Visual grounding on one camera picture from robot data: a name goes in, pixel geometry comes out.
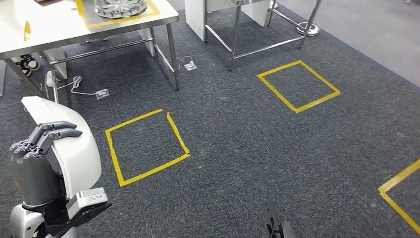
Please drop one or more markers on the metal floor socket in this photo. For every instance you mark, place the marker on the metal floor socket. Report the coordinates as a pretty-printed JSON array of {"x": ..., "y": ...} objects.
[
  {"x": 102, "y": 94},
  {"x": 190, "y": 66}
]

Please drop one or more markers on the white cabinet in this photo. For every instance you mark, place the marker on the white cabinet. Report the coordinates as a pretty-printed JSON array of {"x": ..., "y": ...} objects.
[{"x": 195, "y": 19}]

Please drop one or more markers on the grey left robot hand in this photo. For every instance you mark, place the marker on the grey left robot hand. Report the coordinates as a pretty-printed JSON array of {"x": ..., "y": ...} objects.
[{"x": 32, "y": 177}]

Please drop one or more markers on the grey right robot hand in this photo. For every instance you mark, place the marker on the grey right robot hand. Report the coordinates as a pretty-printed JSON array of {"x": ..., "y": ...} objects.
[{"x": 288, "y": 230}]

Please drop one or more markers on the person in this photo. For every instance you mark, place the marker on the person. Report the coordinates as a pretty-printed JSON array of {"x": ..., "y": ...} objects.
[{"x": 29, "y": 62}]

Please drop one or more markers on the yellow tape rectangle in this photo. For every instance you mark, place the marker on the yellow tape rectangle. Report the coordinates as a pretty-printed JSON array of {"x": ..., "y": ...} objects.
[
  {"x": 115, "y": 21},
  {"x": 27, "y": 31}
]

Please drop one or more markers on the chrome barrier post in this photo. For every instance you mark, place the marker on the chrome barrier post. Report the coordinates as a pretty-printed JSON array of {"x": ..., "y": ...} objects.
[{"x": 308, "y": 29}]

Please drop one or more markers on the yellow floor tape square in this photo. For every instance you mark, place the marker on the yellow floor tape square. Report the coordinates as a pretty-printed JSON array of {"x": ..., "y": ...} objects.
[
  {"x": 297, "y": 110},
  {"x": 137, "y": 119}
]

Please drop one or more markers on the white curved plastic part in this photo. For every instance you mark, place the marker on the white curved plastic part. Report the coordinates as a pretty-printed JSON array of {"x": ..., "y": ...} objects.
[{"x": 78, "y": 157}]

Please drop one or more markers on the stainless steel table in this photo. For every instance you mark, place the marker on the stainless steel table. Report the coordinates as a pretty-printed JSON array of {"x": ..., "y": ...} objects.
[{"x": 235, "y": 33}]

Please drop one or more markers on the grey wheel hubcap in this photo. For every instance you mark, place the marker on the grey wheel hubcap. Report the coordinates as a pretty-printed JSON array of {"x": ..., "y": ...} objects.
[{"x": 119, "y": 8}]

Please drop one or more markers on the stainless steel workbench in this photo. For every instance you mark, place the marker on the stainless steel workbench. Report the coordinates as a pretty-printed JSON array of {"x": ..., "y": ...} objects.
[{"x": 49, "y": 23}]

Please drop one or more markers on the white power adapter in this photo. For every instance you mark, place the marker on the white power adapter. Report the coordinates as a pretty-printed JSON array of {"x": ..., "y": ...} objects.
[{"x": 49, "y": 78}]

